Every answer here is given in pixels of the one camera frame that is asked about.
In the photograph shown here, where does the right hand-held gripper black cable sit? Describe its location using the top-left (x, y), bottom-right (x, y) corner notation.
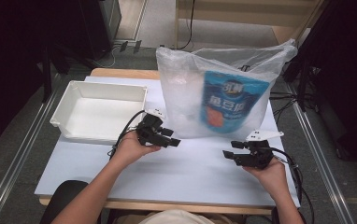
top-left (269, 146), bottom-right (315, 224)

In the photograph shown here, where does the person's left hand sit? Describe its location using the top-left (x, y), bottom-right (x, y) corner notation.
top-left (112, 130), bottom-right (163, 168)

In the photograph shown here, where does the white plastic bin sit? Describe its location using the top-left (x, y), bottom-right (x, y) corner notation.
top-left (49, 79), bottom-right (149, 147)

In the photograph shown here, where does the blue snack pouch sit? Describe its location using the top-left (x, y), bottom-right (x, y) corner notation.
top-left (199, 70), bottom-right (271, 135)

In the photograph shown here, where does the black metal stand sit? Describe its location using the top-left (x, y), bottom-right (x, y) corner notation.
top-left (40, 46), bottom-right (72, 105)
top-left (282, 57), bottom-right (317, 113)

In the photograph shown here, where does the hand-held gripper black cable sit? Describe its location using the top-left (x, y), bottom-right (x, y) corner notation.
top-left (107, 109), bottom-right (147, 161)
top-left (269, 146), bottom-right (315, 224)

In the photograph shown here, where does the black floor cable with plug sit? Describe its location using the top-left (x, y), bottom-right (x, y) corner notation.
top-left (178, 0), bottom-right (196, 51)

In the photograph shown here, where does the person's beige clothing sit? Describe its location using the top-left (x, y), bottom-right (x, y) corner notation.
top-left (113, 208), bottom-right (232, 224)

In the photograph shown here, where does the wooden shelf frame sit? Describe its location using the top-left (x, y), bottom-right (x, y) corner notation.
top-left (173, 0), bottom-right (328, 58)

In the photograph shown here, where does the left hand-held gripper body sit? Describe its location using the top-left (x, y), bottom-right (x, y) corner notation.
top-left (136, 108), bottom-right (172, 147)

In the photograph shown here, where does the bundle of black floor cables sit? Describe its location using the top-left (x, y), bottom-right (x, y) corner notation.
top-left (269, 91), bottom-right (300, 126)

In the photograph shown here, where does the metal floor rail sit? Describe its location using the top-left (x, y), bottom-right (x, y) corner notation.
top-left (0, 74), bottom-right (63, 224)
top-left (286, 83), bottom-right (356, 224)

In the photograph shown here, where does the left hand-held gripper black cable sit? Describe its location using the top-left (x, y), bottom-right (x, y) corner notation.
top-left (107, 109), bottom-right (147, 161)

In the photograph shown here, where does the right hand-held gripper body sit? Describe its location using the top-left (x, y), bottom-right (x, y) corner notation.
top-left (234, 129), bottom-right (285, 171)

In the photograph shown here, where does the clear plastic bag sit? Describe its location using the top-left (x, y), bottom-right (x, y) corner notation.
top-left (155, 38), bottom-right (299, 141)

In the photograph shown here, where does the black cabinet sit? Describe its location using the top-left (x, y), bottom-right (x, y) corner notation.
top-left (50, 0), bottom-right (122, 62)

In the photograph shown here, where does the black chair armrest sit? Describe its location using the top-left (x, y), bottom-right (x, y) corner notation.
top-left (271, 206), bottom-right (281, 224)
top-left (38, 179), bottom-right (90, 224)

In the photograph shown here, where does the person's right hand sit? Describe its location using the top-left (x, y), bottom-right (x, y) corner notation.
top-left (242, 155), bottom-right (289, 201)

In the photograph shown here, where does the white floor cable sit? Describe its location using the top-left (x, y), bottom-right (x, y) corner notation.
top-left (92, 45), bottom-right (122, 69)

